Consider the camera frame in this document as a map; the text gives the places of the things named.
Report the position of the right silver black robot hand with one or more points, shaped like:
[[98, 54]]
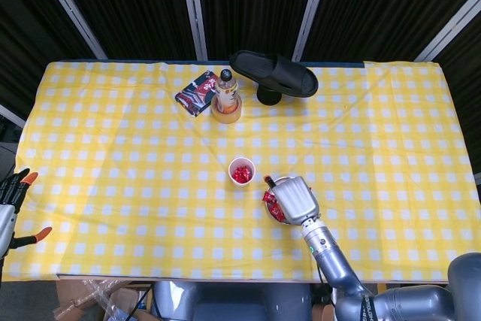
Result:
[[298, 200]]

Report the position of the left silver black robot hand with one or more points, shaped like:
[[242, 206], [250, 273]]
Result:
[[7, 219]]

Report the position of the red candy pile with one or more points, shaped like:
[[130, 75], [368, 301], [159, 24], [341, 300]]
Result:
[[241, 174], [274, 208]]

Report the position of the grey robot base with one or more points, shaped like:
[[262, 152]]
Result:
[[233, 306]]

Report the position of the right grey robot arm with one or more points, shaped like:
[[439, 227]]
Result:
[[330, 253]]

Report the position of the white paper cup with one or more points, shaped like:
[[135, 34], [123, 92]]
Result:
[[240, 161]]

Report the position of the round metal plate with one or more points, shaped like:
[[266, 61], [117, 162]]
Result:
[[282, 179]]

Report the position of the brown cardboard box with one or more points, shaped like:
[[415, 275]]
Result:
[[71, 294]]

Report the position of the black mesh pen holder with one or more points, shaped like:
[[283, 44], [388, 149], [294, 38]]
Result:
[[268, 98]]

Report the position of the yellowish clear tape roll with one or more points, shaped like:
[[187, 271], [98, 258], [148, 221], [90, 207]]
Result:
[[225, 118]]

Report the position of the clear plastic wrap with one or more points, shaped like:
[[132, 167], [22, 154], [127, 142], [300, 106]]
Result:
[[94, 291]]

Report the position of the yellow table leg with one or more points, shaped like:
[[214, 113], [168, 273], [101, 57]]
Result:
[[382, 288]]

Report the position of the orange drink plastic bottle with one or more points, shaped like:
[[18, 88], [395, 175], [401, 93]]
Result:
[[226, 91]]

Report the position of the black rubber slipper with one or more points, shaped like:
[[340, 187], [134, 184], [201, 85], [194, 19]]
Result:
[[263, 67]]

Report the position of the yellow white checked tablecloth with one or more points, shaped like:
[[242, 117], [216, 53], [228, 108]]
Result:
[[150, 185]]

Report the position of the dark blue red snack box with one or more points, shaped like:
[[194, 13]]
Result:
[[195, 93]]

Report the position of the white partition post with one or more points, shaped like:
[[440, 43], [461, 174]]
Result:
[[193, 13], [11, 116], [71, 11], [312, 13], [451, 28]]

